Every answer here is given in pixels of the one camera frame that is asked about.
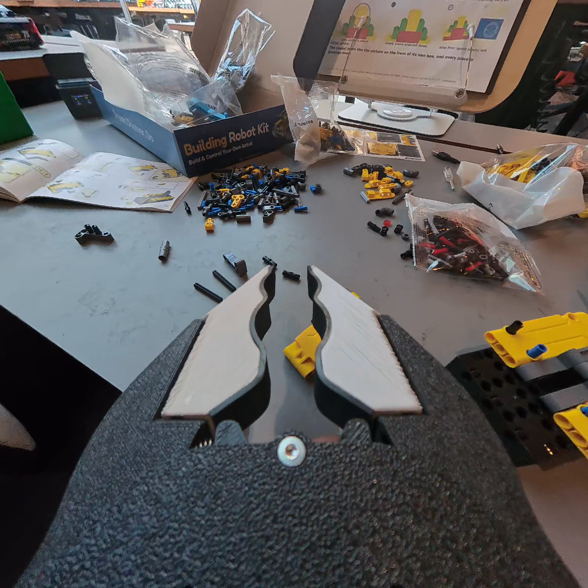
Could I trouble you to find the green storage box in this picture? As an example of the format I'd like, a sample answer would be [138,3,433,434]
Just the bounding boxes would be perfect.
[0,69,34,145]

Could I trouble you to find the blue plastic separator tool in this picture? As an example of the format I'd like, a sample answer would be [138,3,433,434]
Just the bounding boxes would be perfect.
[186,96,228,122]

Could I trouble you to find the pile of mixed small pieces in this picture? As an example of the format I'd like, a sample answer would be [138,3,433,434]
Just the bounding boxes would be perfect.
[198,163,322,223]

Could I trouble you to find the white flat device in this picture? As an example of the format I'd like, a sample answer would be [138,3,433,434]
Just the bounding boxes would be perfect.
[337,100,455,137]

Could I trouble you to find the grey desk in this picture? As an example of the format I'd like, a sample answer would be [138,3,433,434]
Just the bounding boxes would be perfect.
[0,99,588,588]

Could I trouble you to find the small black electronic box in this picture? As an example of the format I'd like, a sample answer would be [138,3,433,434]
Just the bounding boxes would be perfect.
[56,78,104,120]

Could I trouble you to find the clear bag of black red parts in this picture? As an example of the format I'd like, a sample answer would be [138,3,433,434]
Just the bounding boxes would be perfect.
[405,193,543,293]

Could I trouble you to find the cluster of yellow beam parts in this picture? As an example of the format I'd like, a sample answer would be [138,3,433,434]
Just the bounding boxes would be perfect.
[344,163,420,205]

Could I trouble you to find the white crumpled plastic bag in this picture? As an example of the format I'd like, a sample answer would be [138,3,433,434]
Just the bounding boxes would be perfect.
[457,158,586,230]

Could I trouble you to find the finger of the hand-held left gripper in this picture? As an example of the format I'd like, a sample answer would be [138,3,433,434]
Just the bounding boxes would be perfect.
[0,403,37,451]

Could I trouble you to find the printed instruction sheet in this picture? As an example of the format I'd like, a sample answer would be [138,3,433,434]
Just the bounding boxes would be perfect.
[317,0,524,94]

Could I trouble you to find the black block with yellow beams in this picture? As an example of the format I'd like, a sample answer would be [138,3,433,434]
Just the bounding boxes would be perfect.
[446,311,588,467]

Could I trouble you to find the blue cardboard kit box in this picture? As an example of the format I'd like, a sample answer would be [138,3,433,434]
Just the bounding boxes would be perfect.
[89,0,322,177]

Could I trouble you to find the clear bag of yellow parts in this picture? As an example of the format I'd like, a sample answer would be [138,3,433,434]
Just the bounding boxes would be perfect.
[480,142,588,189]

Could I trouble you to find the white building instruction booklet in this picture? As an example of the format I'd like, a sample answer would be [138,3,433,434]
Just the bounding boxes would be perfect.
[0,139,198,213]

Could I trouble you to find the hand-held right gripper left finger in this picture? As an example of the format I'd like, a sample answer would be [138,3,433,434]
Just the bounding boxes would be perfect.
[160,265,277,432]

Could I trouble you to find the background wooden desk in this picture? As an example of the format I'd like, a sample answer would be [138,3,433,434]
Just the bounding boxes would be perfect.
[0,39,92,83]

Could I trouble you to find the bundle of clear plastic bags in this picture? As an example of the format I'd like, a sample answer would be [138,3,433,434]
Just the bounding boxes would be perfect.
[76,9,276,127]

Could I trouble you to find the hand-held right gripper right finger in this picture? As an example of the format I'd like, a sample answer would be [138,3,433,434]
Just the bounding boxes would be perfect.
[307,265,424,430]

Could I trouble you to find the short black cable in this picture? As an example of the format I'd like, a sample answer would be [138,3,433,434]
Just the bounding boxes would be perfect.
[431,145,511,165]

